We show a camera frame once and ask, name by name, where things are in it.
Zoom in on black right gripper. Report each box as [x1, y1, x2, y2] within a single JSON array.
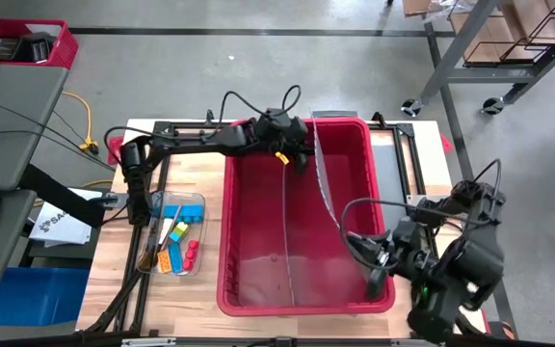
[[365, 216, 441, 301]]

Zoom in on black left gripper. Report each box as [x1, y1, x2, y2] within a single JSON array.
[[251, 107, 316, 176]]

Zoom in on long grey slotted divider panel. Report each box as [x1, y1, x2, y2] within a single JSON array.
[[309, 108, 374, 290], [280, 163, 298, 307]]

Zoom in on large red plastic bin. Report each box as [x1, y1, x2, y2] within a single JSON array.
[[216, 117, 397, 318]]

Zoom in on long blue toy brick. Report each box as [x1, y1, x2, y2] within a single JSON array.
[[163, 203, 206, 225]]

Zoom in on clear plastic tray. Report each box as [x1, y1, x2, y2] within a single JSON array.
[[136, 190, 208, 278]]

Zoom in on white printed tag card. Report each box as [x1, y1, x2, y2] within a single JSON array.
[[158, 217, 175, 245]]

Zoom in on yellow toy brick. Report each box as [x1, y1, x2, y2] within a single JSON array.
[[156, 249, 173, 275]]

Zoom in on cardboard boxes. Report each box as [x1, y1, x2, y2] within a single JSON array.
[[402, 0, 555, 64]]

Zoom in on black bar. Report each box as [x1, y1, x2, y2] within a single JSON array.
[[18, 163, 106, 230]]

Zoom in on white printed paper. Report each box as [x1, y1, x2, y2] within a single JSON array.
[[29, 187, 103, 246]]

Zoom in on small red crate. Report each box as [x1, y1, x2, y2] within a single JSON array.
[[0, 17, 80, 71]]

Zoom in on black electronic box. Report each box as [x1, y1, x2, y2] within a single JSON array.
[[0, 37, 21, 63], [20, 32, 58, 65]]

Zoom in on grey desk top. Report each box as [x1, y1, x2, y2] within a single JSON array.
[[0, 62, 70, 192]]

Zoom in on blue plastic bin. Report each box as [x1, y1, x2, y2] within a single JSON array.
[[0, 267, 91, 328]]

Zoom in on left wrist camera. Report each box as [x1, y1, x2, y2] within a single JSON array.
[[284, 117, 310, 143]]

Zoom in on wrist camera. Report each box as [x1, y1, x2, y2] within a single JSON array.
[[346, 230, 393, 265], [284, 117, 310, 143]]

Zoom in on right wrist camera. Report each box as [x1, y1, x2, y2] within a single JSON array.
[[346, 230, 393, 265]]

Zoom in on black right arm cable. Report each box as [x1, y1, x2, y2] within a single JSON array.
[[338, 158, 503, 271]]

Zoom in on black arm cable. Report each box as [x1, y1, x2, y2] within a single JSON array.
[[102, 84, 304, 156], [338, 158, 503, 271]]

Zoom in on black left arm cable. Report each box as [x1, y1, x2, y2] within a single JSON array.
[[102, 84, 304, 156]]

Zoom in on black table frame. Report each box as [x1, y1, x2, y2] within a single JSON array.
[[82, 110, 489, 338]]

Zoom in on tool with wooden handle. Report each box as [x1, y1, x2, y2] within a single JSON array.
[[137, 204, 183, 272]]

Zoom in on grey metal cart frame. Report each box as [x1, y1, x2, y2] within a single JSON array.
[[419, 0, 555, 105]]

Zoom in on yellow cable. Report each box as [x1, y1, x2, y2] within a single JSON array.
[[60, 91, 100, 154]]

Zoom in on black wire rack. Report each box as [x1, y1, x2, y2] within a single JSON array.
[[462, 4, 555, 67]]

